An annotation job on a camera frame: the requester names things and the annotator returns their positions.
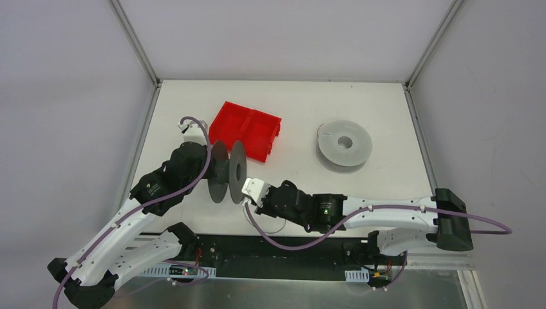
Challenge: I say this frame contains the aluminium frame post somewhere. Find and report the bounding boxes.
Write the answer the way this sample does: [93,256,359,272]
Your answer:
[108,0,160,88]
[406,0,466,91]

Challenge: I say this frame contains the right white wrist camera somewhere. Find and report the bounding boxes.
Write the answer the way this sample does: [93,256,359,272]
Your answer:
[241,177,271,207]

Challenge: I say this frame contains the right aluminium frame post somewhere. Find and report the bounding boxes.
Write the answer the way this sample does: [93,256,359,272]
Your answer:
[406,0,466,91]

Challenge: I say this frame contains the white translucent cable spool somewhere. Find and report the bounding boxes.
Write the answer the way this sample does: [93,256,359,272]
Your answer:
[315,120,373,174]

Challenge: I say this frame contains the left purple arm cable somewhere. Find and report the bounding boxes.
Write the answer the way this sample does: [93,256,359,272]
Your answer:
[52,116,213,309]

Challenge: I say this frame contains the red two-compartment bin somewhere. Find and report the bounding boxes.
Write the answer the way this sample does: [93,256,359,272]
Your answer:
[209,101,282,163]

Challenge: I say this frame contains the black cable spool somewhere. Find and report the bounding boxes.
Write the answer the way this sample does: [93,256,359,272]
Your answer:
[207,140,247,204]

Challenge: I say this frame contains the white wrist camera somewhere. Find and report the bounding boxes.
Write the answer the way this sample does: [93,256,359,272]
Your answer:
[178,120,208,145]
[241,177,271,207]

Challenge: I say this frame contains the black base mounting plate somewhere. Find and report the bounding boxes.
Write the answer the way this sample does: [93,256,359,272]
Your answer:
[174,234,404,281]

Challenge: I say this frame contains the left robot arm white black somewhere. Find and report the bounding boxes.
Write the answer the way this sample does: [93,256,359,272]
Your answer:
[47,141,229,308]

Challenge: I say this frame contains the left aluminium frame post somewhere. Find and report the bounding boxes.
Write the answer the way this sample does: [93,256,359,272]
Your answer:
[108,0,160,88]

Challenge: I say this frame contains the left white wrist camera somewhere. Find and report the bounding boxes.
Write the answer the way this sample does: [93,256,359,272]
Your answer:
[178,120,208,145]

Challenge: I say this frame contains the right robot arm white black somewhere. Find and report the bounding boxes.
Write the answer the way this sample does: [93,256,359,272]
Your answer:
[242,178,473,264]

